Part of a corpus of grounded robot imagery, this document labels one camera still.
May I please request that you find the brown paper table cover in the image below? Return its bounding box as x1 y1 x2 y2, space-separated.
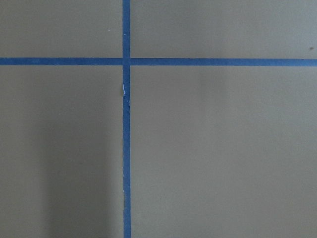
0 0 317 238

